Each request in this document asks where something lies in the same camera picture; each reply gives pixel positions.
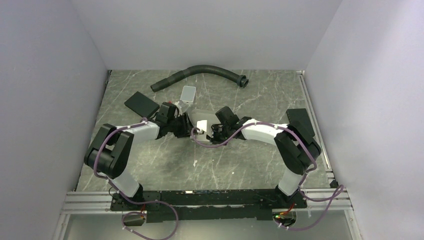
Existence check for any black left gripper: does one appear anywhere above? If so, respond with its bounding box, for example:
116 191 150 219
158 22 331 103
167 112 198 139

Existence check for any white cardboard box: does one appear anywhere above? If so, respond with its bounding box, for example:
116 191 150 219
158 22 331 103
187 108 220 144

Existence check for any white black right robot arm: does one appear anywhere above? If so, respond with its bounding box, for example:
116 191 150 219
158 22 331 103
206 106 322 208

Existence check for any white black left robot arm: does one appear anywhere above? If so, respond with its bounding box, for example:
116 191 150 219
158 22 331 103
84 102 194 210

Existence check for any black flat rectangular box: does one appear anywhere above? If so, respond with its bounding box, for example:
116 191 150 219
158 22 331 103
124 91 160 118

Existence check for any clear white plastic case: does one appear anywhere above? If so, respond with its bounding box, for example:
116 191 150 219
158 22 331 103
180 85 197 104

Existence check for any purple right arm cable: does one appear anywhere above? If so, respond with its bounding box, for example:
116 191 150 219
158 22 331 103
190 121 345 232

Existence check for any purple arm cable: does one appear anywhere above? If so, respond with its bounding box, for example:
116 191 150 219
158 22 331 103
190 121 345 232
92 117 150 203

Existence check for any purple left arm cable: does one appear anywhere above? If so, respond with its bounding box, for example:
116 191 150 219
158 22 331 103
92 117 150 203

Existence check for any black corrugated hose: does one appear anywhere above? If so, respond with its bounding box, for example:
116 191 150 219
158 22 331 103
150 64 250 93

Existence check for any black mounting base rail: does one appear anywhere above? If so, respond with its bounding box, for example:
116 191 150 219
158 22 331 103
110 188 307 223

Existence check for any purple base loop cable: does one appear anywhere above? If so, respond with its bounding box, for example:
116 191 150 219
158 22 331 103
121 200 180 240

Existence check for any aluminium frame rail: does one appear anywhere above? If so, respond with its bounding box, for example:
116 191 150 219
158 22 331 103
61 191 113 215

